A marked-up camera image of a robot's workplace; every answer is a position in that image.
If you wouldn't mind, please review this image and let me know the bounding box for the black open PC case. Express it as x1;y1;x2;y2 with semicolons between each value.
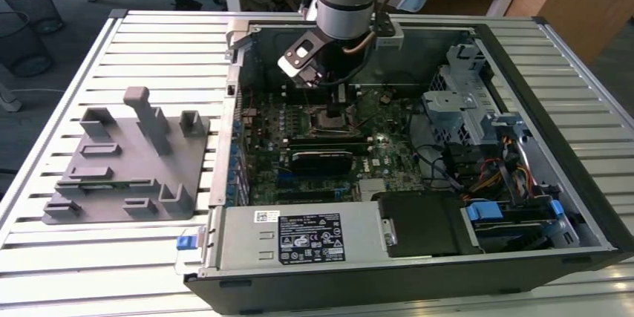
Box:
174;16;634;316

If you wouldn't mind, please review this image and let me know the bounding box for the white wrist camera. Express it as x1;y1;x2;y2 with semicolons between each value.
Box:
274;30;328;90

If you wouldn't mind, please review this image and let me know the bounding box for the grey plastic parts rack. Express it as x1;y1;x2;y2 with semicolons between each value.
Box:
41;86;209;226

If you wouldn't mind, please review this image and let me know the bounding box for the black RAM slot bank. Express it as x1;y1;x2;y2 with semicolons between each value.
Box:
285;134;373;153
280;85;361;102

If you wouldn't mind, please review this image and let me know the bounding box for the wooden cabinet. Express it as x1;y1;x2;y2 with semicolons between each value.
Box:
505;0;634;70

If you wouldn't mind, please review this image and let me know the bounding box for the hard disk in blue carrier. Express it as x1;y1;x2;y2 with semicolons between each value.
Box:
463;197;565;255

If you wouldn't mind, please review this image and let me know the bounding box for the silver power supply unit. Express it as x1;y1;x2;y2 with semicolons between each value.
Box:
217;203;389;272

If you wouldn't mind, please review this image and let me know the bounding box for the green RAM stick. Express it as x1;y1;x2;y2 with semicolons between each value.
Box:
78;181;153;189

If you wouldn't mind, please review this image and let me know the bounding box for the silver square CPU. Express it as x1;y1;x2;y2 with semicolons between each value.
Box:
313;114;350;131

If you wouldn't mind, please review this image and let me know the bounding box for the small silver heatsink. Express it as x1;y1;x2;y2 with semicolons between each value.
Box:
358;178;389;201

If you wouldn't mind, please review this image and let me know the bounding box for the thin metal locking lever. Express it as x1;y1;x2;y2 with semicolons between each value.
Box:
356;88;397;127

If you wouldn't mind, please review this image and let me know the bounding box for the metal socket cover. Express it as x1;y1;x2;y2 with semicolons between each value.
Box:
348;90;381;125

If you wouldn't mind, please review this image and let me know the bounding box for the silver metal drive cage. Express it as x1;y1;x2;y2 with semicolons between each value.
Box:
420;44;533;154

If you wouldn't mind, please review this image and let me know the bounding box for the black graphics card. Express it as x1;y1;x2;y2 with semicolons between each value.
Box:
289;150;356;177

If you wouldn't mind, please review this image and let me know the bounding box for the green motherboard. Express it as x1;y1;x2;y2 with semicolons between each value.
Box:
236;85;436;206

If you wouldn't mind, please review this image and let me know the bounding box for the black wire mesh bin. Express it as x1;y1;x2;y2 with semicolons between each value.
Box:
1;0;66;34
0;10;55;79

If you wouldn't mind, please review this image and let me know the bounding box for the white furniture foot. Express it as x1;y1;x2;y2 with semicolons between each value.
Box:
0;78;21;113

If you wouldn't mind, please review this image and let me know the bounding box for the orange yellow wire bundle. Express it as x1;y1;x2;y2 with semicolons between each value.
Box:
463;138;540;201

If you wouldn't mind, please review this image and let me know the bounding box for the CPU socket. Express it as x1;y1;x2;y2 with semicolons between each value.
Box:
305;105;360;138

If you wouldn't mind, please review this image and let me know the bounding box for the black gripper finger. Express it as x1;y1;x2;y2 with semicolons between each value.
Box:
326;84;348;121

